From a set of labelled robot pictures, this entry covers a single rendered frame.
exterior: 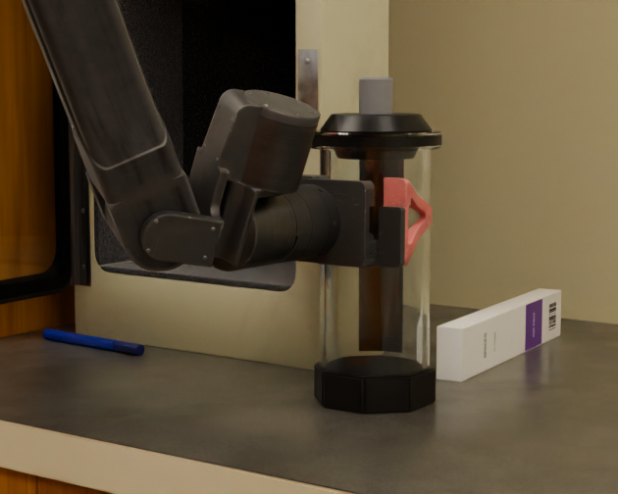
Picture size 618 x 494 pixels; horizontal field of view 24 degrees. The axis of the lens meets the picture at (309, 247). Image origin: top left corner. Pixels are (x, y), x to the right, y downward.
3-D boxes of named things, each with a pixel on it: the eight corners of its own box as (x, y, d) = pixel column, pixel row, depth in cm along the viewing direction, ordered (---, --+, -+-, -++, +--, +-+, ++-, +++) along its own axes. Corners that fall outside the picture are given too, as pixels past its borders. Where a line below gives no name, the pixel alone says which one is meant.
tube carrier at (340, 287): (355, 368, 127) (356, 127, 125) (462, 382, 121) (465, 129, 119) (283, 389, 119) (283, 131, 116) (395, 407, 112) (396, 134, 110)
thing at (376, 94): (359, 153, 124) (359, 76, 123) (452, 157, 119) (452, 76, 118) (297, 158, 116) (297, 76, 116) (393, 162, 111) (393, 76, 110)
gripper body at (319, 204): (272, 174, 115) (213, 179, 109) (379, 180, 109) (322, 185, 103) (272, 255, 115) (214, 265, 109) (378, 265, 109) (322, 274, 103)
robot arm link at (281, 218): (177, 252, 104) (234, 285, 101) (201, 165, 102) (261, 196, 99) (236, 244, 109) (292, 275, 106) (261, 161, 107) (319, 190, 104)
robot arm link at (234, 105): (104, 210, 104) (136, 258, 97) (142, 61, 101) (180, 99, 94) (251, 230, 110) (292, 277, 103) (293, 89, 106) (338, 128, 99)
